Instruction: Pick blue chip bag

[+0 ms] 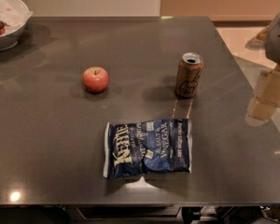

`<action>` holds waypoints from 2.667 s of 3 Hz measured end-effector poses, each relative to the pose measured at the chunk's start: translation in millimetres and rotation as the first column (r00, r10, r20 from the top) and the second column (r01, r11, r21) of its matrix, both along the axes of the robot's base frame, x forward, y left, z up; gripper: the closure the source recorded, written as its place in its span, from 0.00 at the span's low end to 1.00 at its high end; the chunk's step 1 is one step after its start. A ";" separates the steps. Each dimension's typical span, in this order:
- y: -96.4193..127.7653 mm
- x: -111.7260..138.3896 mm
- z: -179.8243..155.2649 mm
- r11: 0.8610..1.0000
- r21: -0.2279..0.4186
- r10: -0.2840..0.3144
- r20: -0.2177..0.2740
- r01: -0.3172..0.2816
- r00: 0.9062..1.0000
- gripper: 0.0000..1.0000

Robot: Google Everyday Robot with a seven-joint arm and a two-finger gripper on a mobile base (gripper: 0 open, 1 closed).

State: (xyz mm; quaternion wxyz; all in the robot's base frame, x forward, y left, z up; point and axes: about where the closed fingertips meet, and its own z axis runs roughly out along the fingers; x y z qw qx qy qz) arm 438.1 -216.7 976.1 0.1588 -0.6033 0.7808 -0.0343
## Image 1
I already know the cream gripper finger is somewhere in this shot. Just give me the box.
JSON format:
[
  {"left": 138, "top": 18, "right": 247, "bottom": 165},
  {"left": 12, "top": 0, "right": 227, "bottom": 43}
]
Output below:
[
  {"left": 254, "top": 64, "right": 280, "bottom": 106},
  {"left": 245, "top": 97, "right": 279, "bottom": 125}
]

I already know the blue Kettle chip bag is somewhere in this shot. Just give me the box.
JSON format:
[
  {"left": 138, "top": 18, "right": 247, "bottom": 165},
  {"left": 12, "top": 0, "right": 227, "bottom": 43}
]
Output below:
[{"left": 103, "top": 119, "right": 192, "bottom": 179}]

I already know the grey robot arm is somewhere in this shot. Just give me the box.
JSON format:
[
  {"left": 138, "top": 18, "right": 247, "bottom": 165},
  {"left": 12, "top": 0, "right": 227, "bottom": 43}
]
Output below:
[{"left": 245, "top": 11, "right": 280, "bottom": 126}]

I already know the gold soda can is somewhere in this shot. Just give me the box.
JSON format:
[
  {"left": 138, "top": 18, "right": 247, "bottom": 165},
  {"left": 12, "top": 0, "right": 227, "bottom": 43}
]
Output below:
[{"left": 175, "top": 52, "right": 203, "bottom": 98}]

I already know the red apple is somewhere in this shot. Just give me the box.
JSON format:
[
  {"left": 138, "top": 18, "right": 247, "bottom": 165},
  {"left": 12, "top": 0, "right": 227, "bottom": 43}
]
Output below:
[{"left": 82, "top": 66, "right": 109, "bottom": 93}]

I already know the white bowl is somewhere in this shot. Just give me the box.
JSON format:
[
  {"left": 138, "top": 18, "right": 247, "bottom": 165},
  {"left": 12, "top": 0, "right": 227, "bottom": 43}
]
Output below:
[{"left": 0, "top": 0, "right": 34, "bottom": 52}]

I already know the white paper in bowl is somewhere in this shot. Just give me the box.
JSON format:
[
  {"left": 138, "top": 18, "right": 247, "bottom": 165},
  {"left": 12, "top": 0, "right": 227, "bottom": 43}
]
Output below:
[{"left": 0, "top": 0, "right": 31, "bottom": 27}]

